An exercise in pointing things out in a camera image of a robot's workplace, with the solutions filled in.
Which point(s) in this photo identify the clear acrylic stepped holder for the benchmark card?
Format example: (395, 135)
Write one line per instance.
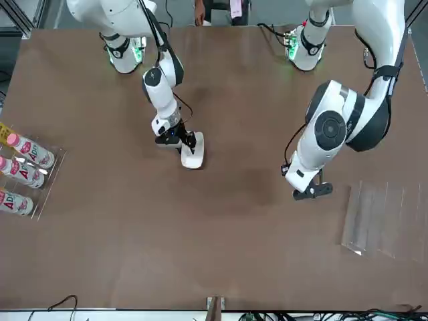
(384, 217)

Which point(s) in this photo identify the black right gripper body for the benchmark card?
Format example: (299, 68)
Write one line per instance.
(168, 139)

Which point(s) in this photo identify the white paper box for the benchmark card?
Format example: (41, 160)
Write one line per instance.
(193, 160)

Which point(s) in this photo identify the white bottle pink cap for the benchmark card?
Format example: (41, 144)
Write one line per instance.
(16, 204)
(33, 152)
(26, 174)

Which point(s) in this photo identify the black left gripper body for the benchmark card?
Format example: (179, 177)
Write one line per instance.
(314, 191)

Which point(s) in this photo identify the aluminium frame post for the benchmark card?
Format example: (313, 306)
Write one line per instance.
(215, 309)

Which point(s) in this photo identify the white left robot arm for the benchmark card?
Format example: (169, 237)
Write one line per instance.
(364, 110)

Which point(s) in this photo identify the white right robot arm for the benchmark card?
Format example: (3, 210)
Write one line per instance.
(160, 97)

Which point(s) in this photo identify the clear acrylic bottle rack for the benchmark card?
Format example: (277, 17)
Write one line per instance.
(55, 158)

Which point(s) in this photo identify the person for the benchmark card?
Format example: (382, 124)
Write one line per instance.
(200, 13)

